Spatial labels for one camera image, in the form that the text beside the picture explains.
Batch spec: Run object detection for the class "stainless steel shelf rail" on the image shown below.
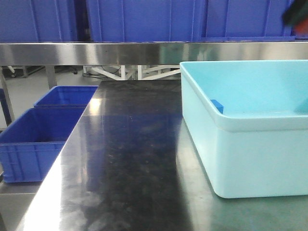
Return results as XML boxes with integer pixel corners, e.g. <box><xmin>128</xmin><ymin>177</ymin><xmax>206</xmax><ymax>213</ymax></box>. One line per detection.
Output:
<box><xmin>0</xmin><ymin>41</ymin><xmax>308</xmax><ymax>66</ymax></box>

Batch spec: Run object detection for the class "blue crate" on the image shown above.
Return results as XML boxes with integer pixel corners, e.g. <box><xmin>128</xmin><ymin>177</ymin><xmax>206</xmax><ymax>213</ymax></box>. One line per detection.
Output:
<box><xmin>87</xmin><ymin>0</ymin><xmax>205</xmax><ymax>42</ymax></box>
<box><xmin>0</xmin><ymin>0</ymin><xmax>78</xmax><ymax>43</ymax></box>
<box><xmin>201</xmin><ymin>0</ymin><xmax>295</xmax><ymax>41</ymax></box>

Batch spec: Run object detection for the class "near blue bin lower left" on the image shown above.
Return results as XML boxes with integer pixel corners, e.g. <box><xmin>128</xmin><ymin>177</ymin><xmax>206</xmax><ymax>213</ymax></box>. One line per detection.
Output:
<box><xmin>0</xmin><ymin>108</ymin><xmax>84</xmax><ymax>183</ymax></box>

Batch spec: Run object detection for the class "blue crate upper left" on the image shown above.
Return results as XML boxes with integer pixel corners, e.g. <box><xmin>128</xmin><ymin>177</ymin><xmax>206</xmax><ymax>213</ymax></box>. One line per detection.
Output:
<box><xmin>0</xmin><ymin>0</ymin><xmax>78</xmax><ymax>43</ymax></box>

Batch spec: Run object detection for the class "blue bin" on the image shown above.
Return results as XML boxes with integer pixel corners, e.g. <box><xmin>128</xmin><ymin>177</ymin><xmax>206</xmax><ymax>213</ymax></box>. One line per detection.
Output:
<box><xmin>34</xmin><ymin>86</ymin><xmax>98</xmax><ymax>108</ymax></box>
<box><xmin>0</xmin><ymin>108</ymin><xmax>84</xmax><ymax>183</ymax></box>

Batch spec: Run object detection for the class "far blue bin lower left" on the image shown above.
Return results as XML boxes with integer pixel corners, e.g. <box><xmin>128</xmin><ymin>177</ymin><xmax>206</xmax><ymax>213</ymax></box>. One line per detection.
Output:
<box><xmin>34</xmin><ymin>86</ymin><xmax>98</xmax><ymax>108</ymax></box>

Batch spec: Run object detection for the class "small blue cube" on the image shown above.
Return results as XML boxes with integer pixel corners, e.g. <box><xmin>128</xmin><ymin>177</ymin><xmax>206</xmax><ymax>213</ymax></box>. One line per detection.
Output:
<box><xmin>211</xmin><ymin>99</ymin><xmax>224</xmax><ymax>114</ymax></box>

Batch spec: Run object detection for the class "white metal frame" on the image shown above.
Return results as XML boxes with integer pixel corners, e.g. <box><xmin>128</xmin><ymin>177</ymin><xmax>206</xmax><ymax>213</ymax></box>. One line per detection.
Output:
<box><xmin>83</xmin><ymin>65</ymin><xmax>180</xmax><ymax>81</ymax></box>

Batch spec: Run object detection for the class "blue crate upper right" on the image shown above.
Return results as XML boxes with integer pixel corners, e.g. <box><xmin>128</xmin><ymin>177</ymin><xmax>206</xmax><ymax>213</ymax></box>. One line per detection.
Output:
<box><xmin>201</xmin><ymin>0</ymin><xmax>295</xmax><ymax>41</ymax></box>

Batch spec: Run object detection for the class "blue crate upper middle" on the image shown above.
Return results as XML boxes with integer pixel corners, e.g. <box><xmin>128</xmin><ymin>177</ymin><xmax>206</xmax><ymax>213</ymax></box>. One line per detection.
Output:
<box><xmin>87</xmin><ymin>0</ymin><xmax>205</xmax><ymax>42</ymax></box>

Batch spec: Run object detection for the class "red cube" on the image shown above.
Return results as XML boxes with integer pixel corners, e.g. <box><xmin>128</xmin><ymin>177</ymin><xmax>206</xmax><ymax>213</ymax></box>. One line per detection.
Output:
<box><xmin>294</xmin><ymin>19</ymin><xmax>308</xmax><ymax>36</ymax></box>

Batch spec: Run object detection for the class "steel shelf leg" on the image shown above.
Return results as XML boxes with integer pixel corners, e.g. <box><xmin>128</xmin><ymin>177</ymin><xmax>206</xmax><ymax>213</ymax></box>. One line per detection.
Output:
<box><xmin>45</xmin><ymin>65</ymin><xmax>57</xmax><ymax>89</ymax></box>

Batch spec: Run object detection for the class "light blue plastic tub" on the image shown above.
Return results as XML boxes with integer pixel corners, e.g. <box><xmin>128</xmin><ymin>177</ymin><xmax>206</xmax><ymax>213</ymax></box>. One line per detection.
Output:
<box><xmin>180</xmin><ymin>60</ymin><xmax>308</xmax><ymax>198</ymax></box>

